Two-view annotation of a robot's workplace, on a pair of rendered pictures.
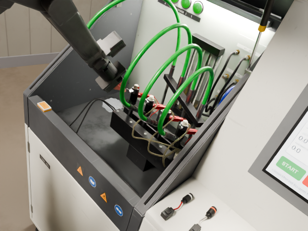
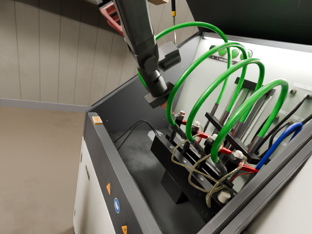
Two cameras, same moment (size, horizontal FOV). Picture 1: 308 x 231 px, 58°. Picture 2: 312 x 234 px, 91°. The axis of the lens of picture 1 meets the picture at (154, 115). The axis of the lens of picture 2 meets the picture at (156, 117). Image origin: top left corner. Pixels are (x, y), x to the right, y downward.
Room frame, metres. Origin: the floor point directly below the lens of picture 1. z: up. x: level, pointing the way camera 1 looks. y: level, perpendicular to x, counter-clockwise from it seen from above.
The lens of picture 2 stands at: (0.33, 0.03, 1.30)
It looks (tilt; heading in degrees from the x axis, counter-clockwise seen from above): 23 degrees down; 15
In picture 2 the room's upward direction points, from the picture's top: 18 degrees clockwise
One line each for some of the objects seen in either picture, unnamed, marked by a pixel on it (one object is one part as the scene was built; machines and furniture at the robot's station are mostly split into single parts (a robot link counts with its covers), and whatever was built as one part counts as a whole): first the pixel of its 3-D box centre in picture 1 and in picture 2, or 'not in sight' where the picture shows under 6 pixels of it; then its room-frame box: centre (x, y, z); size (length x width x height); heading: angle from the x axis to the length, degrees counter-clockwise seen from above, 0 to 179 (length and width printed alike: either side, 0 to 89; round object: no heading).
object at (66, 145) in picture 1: (76, 157); (110, 172); (0.69, 0.23, 0.87); 0.62 x 0.04 x 0.16; 56
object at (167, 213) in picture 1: (178, 205); not in sight; (0.52, -0.14, 0.99); 0.12 x 0.02 x 0.02; 143
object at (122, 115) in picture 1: (146, 145); (183, 175); (0.82, -0.01, 0.91); 0.34 x 0.10 x 0.15; 56
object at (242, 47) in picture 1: (234, 80); (289, 121); (0.97, -0.25, 1.20); 0.13 x 0.03 x 0.31; 56
